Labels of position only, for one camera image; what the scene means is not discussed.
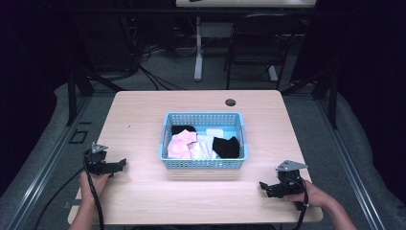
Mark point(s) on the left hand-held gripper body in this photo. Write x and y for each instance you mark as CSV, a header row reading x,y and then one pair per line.
x,y
95,158

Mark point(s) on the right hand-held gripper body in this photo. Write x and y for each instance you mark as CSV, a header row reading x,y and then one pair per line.
x,y
289,179

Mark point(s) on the person's left hand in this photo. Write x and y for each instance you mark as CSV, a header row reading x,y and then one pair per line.
x,y
95,183

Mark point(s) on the person's right hand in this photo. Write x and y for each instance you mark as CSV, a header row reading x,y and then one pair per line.
x,y
314,195

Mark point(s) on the large black sock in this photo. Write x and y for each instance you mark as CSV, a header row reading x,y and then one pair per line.
x,y
226,147

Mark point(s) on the blue plastic basket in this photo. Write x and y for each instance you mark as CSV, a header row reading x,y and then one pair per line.
x,y
204,163

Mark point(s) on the pink sock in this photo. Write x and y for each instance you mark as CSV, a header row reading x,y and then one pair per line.
x,y
180,145

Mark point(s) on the black metal stand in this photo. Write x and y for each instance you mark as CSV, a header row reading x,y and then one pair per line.
x,y
75,89
332,96

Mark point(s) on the white sock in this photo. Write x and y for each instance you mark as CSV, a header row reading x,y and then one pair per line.
x,y
204,147

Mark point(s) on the pale blue sock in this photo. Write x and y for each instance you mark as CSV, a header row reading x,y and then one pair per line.
x,y
214,132

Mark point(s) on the small black sock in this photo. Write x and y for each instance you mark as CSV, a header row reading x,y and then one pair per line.
x,y
182,129

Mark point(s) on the white desk with legs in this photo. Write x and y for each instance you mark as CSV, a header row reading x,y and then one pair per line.
x,y
198,48

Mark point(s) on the black folding chair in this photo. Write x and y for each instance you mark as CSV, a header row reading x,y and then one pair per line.
x,y
261,38

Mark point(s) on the black floor outlet frame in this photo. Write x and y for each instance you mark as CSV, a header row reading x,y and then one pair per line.
x,y
78,136

